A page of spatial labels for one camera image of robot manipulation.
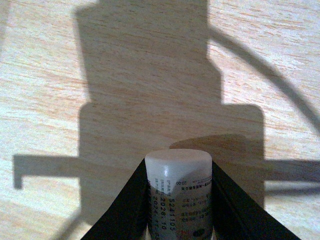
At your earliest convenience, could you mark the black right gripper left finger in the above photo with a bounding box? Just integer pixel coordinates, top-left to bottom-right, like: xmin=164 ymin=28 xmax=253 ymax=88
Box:
xmin=83 ymin=160 xmax=149 ymax=240

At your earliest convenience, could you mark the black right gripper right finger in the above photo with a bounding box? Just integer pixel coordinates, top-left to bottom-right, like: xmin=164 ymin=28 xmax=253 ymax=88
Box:
xmin=211 ymin=162 xmax=299 ymax=240

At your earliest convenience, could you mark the white medicine bottle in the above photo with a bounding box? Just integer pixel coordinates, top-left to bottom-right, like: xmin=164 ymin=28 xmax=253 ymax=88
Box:
xmin=144 ymin=149 xmax=213 ymax=240

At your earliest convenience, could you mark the wooden drawer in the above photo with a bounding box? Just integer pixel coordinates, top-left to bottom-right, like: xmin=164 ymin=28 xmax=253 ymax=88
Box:
xmin=0 ymin=0 xmax=320 ymax=240

